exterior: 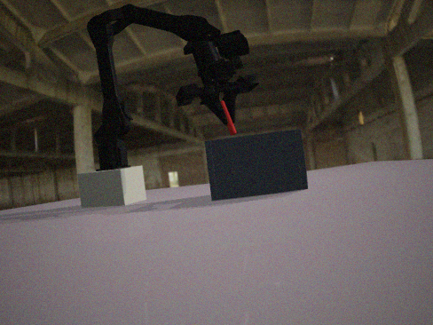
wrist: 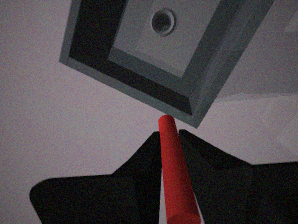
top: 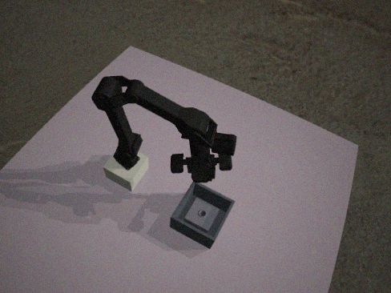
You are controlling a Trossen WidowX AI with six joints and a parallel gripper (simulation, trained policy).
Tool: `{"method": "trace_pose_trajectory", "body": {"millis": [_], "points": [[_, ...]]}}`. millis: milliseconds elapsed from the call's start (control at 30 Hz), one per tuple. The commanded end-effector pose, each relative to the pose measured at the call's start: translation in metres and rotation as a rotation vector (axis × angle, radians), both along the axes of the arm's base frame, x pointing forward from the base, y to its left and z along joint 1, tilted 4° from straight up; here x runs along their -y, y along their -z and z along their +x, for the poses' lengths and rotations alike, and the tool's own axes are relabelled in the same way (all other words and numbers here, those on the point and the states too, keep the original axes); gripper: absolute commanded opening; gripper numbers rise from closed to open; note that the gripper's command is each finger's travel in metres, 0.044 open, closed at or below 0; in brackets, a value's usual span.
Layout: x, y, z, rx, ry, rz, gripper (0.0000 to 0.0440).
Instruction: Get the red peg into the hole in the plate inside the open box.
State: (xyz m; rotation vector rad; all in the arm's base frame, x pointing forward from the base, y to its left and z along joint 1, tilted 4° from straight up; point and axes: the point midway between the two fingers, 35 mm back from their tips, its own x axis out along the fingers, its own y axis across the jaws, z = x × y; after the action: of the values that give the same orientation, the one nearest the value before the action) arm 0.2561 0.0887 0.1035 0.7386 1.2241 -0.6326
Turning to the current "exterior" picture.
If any red peg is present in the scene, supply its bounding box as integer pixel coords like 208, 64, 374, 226
220, 100, 237, 135

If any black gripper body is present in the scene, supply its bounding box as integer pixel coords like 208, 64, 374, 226
176, 58, 259, 107

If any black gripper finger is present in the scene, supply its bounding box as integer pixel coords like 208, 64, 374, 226
222, 88, 241, 123
201, 91, 228, 125

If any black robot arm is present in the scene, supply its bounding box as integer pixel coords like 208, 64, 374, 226
87, 4, 249, 171

